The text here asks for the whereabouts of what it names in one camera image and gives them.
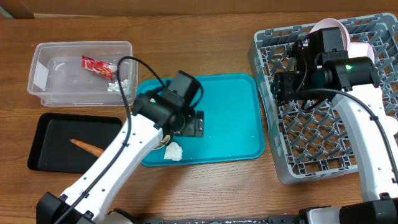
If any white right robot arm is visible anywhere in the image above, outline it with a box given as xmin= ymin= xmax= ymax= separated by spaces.
xmin=272 ymin=27 xmax=397 ymax=223

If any orange carrot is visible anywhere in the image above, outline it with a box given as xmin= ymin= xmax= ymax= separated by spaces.
xmin=70 ymin=139 xmax=104 ymax=157

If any red snack wrapper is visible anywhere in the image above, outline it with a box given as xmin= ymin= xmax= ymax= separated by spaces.
xmin=81 ymin=55 xmax=118 ymax=80

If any black plastic tray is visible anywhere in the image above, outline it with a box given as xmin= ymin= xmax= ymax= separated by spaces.
xmin=27 ymin=113 xmax=122 ymax=174

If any clear plastic bin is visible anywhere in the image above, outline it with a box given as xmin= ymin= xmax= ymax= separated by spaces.
xmin=27 ymin=41 xmax=132 ymax=107

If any pink bowl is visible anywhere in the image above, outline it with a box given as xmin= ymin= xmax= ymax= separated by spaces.
xmin=348 ymin=42 xmax=375 ymax=63

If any foil ball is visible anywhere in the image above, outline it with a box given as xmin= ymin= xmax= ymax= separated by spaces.
xmin=107 ymin=79 xmax=129 ymax=93

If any white bowl with food scraps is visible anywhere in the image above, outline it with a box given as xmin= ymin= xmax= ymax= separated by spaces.
xmin=154 ymin=135 xmax=171 ymax=150

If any crumpled white napkin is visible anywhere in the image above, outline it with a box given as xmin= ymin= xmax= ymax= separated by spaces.
xmin=164 ymin=142 xmax=183 ymax=161

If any grey dishwasher rack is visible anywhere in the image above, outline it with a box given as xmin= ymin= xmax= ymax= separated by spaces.
xmin=248 ymin=13 xmax=397 ymax=184

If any teal serving tray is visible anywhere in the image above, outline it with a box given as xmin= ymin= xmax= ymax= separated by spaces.
xmin=142 ymin=73 xmax=266 ymax=167

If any white label sticker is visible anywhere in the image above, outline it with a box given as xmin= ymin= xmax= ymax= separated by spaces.
xmin=33 ymin=62 xmax=49 ymax=91

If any white round plate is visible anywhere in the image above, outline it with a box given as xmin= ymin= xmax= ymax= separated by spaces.
xmin=310 ymin=18 xmax=351 ymax=50

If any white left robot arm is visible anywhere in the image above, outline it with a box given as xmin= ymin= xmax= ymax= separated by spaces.
xmin=36 ymin=70 xmax=204 ymax=224

